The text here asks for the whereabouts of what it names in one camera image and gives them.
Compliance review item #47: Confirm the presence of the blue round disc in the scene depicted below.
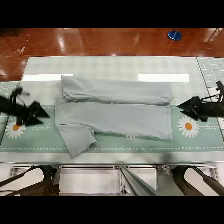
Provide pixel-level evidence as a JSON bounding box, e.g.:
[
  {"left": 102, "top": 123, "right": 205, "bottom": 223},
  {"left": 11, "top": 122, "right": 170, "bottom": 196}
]
[{"left": 167, "top": 30, "right": 183, "bottom": 42}]

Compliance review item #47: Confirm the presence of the silver frame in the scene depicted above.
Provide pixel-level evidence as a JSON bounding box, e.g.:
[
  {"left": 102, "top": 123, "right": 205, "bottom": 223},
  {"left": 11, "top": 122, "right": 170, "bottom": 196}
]
[{"left": 0, "top": 151, "right": 224, "bottom": 197}]

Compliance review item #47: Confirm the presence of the pale grey-blue shirt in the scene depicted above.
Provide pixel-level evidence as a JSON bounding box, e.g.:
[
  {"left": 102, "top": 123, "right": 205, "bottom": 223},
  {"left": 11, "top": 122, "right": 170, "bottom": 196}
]
[{"left": 54, "top": 74, "right": 175, "bottom": 159}]

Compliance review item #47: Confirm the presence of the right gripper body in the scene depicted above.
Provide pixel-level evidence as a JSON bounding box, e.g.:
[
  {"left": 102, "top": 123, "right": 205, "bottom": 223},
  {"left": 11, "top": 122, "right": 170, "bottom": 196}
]
[{"left": 176, "top": 95, "right": 210, "bottom": 123}]

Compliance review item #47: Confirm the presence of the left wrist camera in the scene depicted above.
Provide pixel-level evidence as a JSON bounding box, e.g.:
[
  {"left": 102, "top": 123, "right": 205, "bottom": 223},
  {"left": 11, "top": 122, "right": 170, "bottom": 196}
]
[{"left": 9, "top": 85, "right": 31, "bottom": 102}]

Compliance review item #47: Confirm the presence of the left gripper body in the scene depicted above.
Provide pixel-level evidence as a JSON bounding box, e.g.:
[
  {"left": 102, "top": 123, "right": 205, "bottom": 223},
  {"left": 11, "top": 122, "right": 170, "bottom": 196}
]
[{"left": 14, "top": 104, "right": 34, "bottom": 126}]

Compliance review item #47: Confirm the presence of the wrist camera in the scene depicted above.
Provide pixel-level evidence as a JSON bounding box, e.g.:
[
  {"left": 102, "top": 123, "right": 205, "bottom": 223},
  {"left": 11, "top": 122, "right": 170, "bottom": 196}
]
[
  {"left": 9, "top": 85, "right": 31, "bottom": 102},
  {"left": 208, "top": 80, "right": 224, "bottom": 101}
]

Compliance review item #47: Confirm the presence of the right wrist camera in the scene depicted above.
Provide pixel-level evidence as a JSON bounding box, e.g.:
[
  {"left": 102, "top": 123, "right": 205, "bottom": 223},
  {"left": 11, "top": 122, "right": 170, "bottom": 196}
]
[{"left": 208, "top": 80, "right": 224, "bottom": 101}]

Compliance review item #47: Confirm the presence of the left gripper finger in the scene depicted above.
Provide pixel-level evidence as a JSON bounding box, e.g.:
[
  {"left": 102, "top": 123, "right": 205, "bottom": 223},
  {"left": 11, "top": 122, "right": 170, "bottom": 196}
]
[
  {"left": 24, "top": 117, "right": 44, "bottom": 127},
  {"left": 30, "top": 101, "right": 51, "bottom": 119}
]

